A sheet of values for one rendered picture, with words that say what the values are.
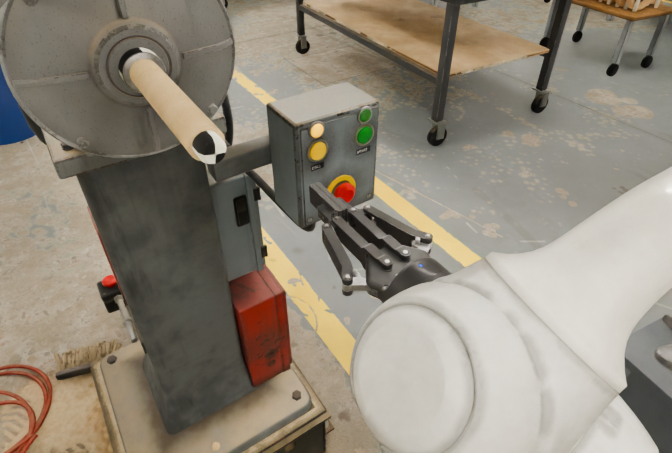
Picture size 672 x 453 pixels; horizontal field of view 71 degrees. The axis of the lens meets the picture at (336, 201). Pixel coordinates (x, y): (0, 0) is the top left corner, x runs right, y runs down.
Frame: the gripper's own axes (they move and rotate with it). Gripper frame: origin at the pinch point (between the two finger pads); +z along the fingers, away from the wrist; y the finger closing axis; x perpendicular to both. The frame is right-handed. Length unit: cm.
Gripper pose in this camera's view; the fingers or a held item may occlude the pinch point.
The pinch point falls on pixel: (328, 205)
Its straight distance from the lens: 61.8
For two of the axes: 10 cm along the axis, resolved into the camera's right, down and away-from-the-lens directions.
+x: -0.2, -7.9, -6.2
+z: -5.5, -5.1, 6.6
